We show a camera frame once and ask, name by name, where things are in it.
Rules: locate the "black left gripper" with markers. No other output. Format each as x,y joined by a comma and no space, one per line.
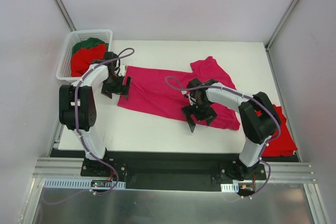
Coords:
115,86

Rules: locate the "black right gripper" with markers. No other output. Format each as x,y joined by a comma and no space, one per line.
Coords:
200,111

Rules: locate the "pink t shirt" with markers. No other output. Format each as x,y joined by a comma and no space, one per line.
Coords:
149,93

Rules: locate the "white perforated plastic basket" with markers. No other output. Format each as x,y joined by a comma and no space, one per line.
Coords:
64,69

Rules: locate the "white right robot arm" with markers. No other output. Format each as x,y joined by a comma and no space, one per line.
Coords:
258,116

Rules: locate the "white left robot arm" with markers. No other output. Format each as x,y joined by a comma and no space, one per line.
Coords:
77,107

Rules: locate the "red t shirt in basket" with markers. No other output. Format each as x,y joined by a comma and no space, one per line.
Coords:
83,57

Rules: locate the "green t shirt in basket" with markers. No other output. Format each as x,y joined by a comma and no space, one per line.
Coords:
88,43

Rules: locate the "folded red t shirt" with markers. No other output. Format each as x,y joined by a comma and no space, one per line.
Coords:
284,144

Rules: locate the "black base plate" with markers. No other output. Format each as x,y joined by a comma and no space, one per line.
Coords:
167,171

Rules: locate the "right aluminium frame post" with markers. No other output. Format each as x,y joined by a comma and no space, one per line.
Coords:
286,15

